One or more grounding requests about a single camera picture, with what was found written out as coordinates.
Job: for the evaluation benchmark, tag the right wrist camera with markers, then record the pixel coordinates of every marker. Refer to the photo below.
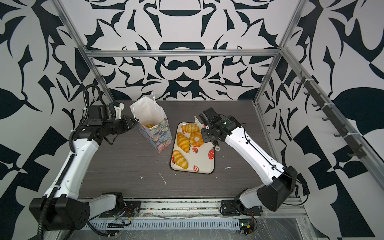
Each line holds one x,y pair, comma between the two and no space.
210,115

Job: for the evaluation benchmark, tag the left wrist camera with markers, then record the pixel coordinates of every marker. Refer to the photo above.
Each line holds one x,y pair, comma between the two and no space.
98,115

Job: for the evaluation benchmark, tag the wall hook rack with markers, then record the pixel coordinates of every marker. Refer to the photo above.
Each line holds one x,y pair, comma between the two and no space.
344,130

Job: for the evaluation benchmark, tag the bottom left fake croissant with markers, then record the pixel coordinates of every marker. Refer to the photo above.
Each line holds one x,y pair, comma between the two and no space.
180,160

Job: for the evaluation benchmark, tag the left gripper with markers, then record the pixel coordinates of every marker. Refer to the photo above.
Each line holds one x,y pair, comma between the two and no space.
127,124

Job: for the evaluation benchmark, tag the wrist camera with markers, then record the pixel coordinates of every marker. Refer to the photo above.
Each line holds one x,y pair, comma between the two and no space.
210,115
98,115

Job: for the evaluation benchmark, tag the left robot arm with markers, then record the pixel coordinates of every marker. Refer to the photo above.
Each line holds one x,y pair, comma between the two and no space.
60,209

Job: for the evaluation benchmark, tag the ring shaped fake bread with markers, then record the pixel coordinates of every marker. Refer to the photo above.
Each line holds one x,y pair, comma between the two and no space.
196,139

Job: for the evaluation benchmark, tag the column fake croissant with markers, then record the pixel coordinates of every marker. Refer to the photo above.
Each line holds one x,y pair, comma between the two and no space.
183,142

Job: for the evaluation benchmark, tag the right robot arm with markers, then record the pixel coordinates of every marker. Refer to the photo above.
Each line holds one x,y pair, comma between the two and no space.
278,181

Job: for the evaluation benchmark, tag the strawberry print tray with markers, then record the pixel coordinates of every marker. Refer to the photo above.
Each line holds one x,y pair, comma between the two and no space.
201,160

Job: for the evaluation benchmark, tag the long striped fake croissant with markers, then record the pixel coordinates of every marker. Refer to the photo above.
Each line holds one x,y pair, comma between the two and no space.
190,128

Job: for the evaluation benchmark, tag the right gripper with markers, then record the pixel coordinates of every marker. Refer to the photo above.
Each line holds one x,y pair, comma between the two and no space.
204,132

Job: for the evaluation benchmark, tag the colourful printed paper bag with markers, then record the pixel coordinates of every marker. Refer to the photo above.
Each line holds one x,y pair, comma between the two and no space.
153,122

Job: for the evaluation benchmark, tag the base rail with cable duct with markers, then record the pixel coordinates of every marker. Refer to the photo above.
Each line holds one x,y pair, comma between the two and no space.
194,219

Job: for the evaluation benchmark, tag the aluminium frame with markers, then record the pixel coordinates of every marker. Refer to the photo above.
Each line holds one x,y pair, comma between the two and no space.
373,163

